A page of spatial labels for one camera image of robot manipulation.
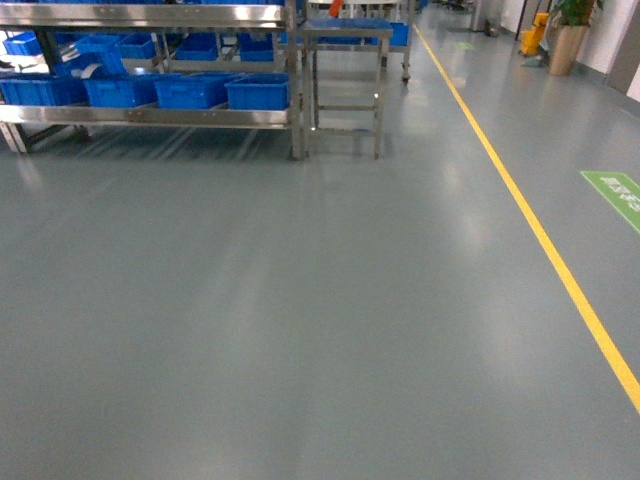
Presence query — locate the steel shelf rack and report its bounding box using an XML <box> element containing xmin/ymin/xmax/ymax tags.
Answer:
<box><xmin>1</xmin><ymin>1</ymin><xmax>303</xmax><ymax>158</ymax></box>

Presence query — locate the blue bin on rack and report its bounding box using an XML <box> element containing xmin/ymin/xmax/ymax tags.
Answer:
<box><xmin>84</xmin><ymin>75</ymin><xmax>160</xmax><ymax>108</ymax></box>
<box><xmin>225</xmin><ymin>73</ymin><xmax>290</xmax><ymax>111</ymax></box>
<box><xmin>154</xmin><ymin>72</ymin><xmax>240</xmax><ymax>110</ymax></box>
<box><xmin>1</xmin><ymin>74</ymin><xmax>88</xmax><ymax>106</ymax></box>

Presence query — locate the small steel table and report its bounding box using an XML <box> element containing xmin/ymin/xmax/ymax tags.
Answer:
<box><xmin>296</xmin><ymin>17</ymin><xmax>393</xmax><ymax>159</ymax></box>

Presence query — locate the yellow mop bucket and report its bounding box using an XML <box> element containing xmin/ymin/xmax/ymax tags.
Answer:
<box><xmin>519</xmin><ymin>12</ymin><xmax>549</xmax><ymax>56</ymax></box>

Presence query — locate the tan plant pot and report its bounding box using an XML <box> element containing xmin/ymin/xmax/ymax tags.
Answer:
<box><xmin>549</xmin><ymin>25</ymin><xmax>589</xmax><ymax>76</ymax></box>

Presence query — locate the green potted plant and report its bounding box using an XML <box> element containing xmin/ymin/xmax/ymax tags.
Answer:
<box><xmin>550</xmin><ymin>0</ymin><xmax>605</xmax><ymax>27</ymax></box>

